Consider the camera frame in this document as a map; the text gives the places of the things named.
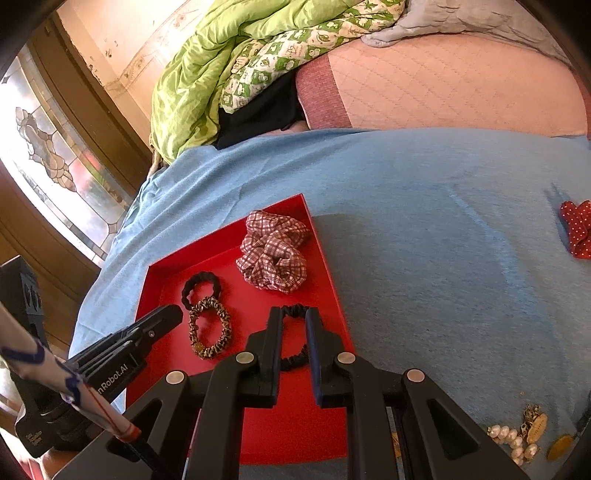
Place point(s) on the gold leaf earring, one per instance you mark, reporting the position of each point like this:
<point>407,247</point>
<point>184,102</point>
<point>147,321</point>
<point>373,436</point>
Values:
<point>558,447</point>

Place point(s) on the stained glass window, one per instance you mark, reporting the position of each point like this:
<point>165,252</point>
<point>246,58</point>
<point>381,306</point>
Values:
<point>55,152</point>

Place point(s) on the green quilt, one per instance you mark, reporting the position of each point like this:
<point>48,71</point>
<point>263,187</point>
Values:
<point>194,83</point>

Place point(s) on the red tray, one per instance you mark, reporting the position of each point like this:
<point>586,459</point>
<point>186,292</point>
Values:
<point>231,295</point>

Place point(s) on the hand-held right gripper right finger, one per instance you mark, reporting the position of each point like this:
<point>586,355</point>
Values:
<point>310,334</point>

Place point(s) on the red polka dot scrunchie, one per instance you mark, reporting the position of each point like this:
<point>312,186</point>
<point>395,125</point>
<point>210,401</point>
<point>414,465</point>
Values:
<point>577,226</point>

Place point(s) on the white striped rod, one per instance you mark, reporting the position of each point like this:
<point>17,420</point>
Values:
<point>55,369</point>

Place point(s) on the grey pillow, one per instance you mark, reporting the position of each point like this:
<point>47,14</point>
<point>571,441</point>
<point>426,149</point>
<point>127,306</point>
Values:
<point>461,18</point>

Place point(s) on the black cloth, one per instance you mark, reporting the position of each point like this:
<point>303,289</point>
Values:
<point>258,120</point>

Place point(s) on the plaid scrunchie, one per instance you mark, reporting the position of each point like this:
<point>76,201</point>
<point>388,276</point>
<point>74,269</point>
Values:
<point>258,272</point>

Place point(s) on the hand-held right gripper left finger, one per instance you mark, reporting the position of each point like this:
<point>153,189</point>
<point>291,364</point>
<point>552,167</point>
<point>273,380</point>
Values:
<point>277,334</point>

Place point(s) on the wooden window frame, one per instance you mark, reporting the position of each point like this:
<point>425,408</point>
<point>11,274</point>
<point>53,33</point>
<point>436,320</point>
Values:
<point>106,110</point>

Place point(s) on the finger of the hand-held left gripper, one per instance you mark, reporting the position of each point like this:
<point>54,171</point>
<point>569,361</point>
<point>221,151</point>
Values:
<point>159,321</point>

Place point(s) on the blue blanket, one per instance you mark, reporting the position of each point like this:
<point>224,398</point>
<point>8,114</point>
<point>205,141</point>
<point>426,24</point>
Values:
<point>415,207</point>

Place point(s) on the pink quilted bedsheet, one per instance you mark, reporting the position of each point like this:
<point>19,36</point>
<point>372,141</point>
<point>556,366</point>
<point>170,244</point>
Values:
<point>438,87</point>

